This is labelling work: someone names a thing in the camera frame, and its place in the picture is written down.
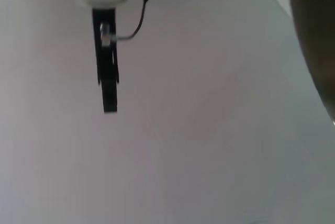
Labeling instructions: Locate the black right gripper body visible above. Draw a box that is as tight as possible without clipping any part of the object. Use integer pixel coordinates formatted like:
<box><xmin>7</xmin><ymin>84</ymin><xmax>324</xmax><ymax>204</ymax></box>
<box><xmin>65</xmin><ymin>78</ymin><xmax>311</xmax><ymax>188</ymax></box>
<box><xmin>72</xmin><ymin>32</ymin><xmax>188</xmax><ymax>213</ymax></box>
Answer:
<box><xmin>92</xmin><ymin>7</ymin><xmax>117</xmax><ymax>52</ymax></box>

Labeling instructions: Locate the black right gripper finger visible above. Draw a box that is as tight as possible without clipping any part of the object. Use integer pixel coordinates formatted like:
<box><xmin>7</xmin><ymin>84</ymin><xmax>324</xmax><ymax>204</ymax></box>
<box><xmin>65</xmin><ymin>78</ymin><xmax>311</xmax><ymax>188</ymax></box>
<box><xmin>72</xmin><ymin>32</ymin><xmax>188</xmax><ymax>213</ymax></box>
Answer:
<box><xmin>96</xmin><ymin>48</ymin><xmax>120</xmax><ymax>114</ymax></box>

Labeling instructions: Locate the stainless steel mixing bowl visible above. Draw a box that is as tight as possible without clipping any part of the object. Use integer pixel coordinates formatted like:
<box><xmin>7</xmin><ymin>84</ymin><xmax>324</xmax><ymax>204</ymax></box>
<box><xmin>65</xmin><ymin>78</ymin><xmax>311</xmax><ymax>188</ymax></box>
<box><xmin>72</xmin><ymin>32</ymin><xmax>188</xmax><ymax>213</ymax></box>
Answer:
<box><xmin>287</xmin><ymin>0</ymin><xmax>335</xmax><ymax>126</ymax></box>

